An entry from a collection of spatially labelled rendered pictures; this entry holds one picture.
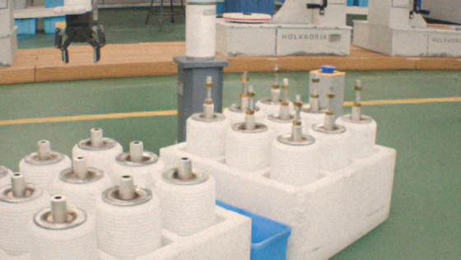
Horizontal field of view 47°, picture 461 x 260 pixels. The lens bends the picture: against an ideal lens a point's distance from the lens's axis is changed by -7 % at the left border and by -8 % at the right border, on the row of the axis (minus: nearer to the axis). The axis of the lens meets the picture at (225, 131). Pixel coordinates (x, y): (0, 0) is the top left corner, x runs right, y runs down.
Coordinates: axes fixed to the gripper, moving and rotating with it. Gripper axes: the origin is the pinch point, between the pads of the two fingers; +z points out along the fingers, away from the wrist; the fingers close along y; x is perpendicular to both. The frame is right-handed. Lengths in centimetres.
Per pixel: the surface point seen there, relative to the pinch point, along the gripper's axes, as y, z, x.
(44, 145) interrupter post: -17, 2, 61
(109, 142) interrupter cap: -25, 5, 50
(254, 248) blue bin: -53, 19, 61
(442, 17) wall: -272, 70, -682
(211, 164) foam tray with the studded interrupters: -42, 14, 38
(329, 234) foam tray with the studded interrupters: -67, 26, 43
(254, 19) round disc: -32, 17, -199
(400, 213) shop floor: -86, 34, 17
